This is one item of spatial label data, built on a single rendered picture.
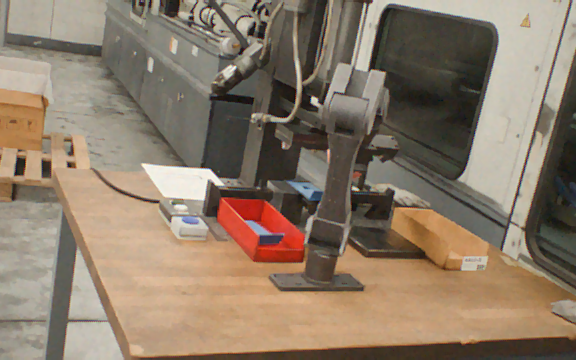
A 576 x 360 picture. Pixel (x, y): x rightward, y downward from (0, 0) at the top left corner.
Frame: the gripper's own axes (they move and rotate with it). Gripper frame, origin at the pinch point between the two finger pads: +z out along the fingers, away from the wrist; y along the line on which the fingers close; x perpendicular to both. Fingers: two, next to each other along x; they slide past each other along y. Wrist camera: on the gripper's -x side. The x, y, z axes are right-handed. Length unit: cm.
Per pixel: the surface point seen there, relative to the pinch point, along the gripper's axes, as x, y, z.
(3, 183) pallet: 48, 195, 217
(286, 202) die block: 6.7, 3.3, 12.6
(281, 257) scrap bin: 17.6, -20.1, 5.3
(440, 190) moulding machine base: -63, 28, 28
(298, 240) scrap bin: 12.6, -16.0, 4.2
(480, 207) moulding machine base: -60, 8, 14
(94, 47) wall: -115, 767, 530
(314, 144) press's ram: 2.4, 10.9, -1.1
